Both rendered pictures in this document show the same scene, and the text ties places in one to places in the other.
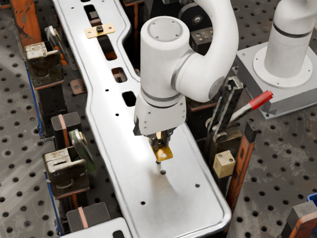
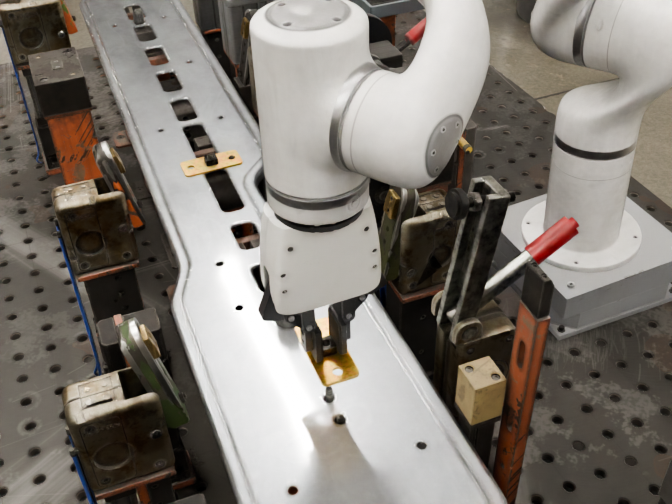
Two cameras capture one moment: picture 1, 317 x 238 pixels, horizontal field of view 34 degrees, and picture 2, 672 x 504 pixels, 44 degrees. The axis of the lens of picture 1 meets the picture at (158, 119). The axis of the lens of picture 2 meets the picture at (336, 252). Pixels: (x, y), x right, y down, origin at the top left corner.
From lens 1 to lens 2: 0.39 m
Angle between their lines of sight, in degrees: 13
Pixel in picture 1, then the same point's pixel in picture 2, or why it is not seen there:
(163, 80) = (312, 142)
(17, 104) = (59, 333)
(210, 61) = (423, 69)
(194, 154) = (411, 378)
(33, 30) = not seen: hidden behind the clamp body
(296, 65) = (610, 224)
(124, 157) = (252, 391)
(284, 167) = (610, 429)
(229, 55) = (470, 60)
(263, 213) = not seen: outside the picture
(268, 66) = not seen: hidden behind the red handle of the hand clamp
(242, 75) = (503, 259)
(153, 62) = (282, 92)
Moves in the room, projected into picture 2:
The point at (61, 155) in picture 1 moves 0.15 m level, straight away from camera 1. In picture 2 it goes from (102, 387) to (92, 288)
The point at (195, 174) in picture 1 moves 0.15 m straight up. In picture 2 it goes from (414, 422) to (420, 311)
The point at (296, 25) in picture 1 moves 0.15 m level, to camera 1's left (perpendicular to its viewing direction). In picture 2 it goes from (604, 131) to (497, 132)
